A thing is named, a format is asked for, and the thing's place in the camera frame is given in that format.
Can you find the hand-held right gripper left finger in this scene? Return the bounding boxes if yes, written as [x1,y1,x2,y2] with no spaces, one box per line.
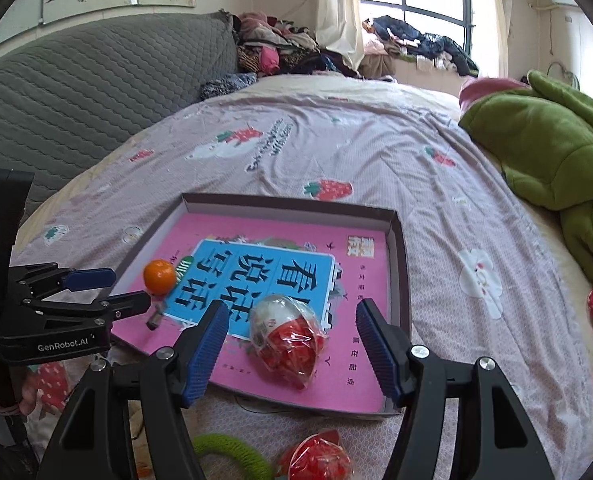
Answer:
[36,301,230,480]

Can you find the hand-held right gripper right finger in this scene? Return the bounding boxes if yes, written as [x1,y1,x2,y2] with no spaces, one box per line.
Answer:
[355,298,557,480]

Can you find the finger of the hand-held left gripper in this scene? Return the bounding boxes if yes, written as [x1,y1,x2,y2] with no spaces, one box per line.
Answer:
[9,261,118,303]
[21,290,152,323]

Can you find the orange tangerine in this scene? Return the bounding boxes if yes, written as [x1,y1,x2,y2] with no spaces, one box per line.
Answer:
[143,259,177,297]

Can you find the red egg-shaped snack packet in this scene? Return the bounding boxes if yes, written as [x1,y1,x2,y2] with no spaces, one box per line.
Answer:
[275,429,353,480]
[249,294,330,392]

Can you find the shallow cardboard box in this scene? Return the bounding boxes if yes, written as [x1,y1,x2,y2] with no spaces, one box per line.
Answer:
[107,192,411,418]

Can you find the small dark cylinder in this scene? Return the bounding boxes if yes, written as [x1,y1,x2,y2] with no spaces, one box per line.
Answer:
[147,300,168,332]

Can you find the pink book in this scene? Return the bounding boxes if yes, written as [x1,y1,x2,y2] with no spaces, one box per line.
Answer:
[114,210,393,413]

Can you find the grey quilted headboard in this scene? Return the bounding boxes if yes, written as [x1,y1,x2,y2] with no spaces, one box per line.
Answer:
[0,10,240,257]

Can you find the strawberry printed bed sheet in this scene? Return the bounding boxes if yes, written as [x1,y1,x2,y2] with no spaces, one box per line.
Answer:
[14,75,593,480]

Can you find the dark patterned cloth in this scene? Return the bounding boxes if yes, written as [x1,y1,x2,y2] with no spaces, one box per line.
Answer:
[199,72,258,102]

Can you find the green fleece blanket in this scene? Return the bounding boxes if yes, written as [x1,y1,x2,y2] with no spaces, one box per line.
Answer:
[458,70,593,285]

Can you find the pink pillow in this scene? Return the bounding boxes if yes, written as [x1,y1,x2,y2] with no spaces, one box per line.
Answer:
[458,77,528,122]

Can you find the pile of clothes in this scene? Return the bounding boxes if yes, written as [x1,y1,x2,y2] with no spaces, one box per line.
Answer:
[231,9,363,79]

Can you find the dark clothes on windowsill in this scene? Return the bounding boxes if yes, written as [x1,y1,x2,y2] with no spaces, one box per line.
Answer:
[361,15,480,79]

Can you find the cream curtain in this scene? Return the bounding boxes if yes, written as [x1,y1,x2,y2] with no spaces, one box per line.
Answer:
[314,0,368,69]
[485,0,513,80]

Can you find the green knitted ring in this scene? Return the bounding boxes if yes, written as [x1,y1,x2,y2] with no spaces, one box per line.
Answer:
[191,434,275,480]

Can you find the wall cable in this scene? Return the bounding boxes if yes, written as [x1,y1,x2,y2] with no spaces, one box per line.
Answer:
[547,60,578,87]

